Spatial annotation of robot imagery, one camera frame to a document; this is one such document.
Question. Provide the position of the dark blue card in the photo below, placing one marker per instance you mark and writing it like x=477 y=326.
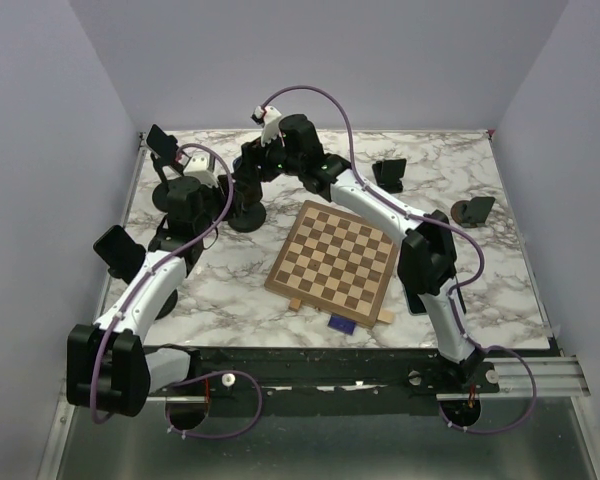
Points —
x=342 y=324

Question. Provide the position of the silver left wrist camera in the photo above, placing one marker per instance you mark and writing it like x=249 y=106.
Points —
x=200 y=167

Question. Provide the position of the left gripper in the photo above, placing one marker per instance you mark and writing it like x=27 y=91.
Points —
x=217 y=193

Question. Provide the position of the dark phone on corner stand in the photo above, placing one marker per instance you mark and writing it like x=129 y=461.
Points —
x=162 y=145

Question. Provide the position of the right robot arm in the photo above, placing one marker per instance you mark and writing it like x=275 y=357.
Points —
x=426 y=265

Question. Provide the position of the black corner phone stand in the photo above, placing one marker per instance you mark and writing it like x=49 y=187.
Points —
x=160 y=192

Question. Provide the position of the small black folding stand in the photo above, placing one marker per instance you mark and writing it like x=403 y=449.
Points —
x=389 y=173

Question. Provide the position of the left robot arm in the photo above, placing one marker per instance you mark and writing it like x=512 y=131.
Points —
x=108 y=369

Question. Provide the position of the black round-base phone stand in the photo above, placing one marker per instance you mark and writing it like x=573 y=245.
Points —
x=248 y=213

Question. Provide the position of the wooden chessboard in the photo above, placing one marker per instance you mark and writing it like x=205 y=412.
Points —
x=335 y=261

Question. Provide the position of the black left-edge phone stand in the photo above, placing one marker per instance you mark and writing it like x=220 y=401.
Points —
x=148 y=292

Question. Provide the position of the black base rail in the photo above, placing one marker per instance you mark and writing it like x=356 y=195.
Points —
x=297 y=382

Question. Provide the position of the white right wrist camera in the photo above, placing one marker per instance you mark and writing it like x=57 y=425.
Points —
x=268 y=118

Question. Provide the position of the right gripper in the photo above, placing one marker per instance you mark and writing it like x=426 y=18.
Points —
x=253 y=156

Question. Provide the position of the black phone on left stand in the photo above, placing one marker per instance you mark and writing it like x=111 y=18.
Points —
x=123 y=256

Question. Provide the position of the black smartphone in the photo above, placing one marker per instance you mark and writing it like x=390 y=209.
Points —
x=460 y=299
x=414 y=303

